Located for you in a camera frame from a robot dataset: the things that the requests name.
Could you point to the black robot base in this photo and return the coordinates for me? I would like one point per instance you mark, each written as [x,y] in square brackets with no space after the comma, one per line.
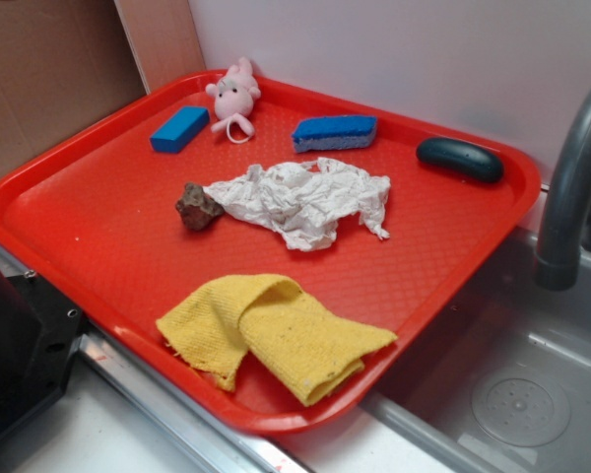
[40,331]

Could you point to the brown rock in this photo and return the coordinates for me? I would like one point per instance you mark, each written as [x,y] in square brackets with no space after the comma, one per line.
[196,209]

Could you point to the crumpled white paper towel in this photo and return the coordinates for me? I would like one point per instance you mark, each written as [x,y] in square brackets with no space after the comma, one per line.
[304,202]

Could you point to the yellow cloth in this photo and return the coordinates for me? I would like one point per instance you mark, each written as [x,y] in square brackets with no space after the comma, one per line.
[310,350]

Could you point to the blue sponge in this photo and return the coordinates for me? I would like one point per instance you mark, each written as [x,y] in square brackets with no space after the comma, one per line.
[328,133]

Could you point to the pink plush toy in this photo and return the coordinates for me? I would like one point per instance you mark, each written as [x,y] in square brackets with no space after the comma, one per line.
[234,96]

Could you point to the blue rectangular block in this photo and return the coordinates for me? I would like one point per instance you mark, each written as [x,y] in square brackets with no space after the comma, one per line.
[180,129]

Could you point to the dark oval soap bar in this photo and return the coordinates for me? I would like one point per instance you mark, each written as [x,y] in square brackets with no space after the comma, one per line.
[462,157]

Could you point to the red plastic tray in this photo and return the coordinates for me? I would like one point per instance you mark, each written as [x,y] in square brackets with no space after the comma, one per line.
[95,216]

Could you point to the grey plastic sink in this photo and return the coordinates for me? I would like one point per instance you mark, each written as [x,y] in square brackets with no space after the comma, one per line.
[500,380]

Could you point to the brown cardboard panel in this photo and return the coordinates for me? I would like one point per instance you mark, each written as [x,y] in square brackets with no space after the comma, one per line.
[65,65]

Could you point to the grey faucet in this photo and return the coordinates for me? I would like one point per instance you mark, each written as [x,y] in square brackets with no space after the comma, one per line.
[566,223]

